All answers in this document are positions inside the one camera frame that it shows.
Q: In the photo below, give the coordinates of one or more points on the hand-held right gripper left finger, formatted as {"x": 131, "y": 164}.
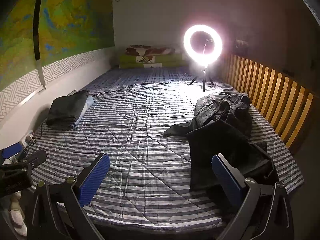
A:
{"x": 93, "y": 180}

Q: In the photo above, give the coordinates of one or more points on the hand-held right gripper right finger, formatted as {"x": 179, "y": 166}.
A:
{"x": 228, "y": 180}

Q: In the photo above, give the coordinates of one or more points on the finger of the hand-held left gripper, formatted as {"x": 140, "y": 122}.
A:
{"x": 11, "y": 150}
{"x": 33, "y": 158}

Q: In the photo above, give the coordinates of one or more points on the white power strip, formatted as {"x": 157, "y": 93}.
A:
{"x": 28, "y": 138}

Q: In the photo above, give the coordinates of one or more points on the black garment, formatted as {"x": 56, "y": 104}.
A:
{"x": 220, "y": 150}

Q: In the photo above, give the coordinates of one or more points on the white cloth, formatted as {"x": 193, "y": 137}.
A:
{"x": 17, "y": 215}

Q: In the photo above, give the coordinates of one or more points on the folded dark clothes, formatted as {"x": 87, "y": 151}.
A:
{"x": 65, "y": 107}

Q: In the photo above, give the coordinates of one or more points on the striped bed quilt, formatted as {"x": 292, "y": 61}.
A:
{"x": 140, "y": 135}

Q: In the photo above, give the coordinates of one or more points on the light blue folded cloth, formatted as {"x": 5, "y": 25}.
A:
{"x": 86, "y": 107}

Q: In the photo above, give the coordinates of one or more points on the black tripod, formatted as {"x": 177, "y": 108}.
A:
{"x": 204, "y": 80}

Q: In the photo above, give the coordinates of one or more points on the black and white curved pole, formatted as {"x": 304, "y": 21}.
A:
{"x": 35, "y": 42}

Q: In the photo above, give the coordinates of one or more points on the brown and white blanket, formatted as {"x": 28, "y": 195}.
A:
{"x": 155, "y": 50}

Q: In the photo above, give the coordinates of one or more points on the wooden slatted bed rail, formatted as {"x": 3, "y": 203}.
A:
{"x": 270, "y": 90}

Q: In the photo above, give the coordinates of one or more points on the green wall map poster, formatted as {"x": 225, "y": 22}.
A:
{"x": 75, "y": 17}

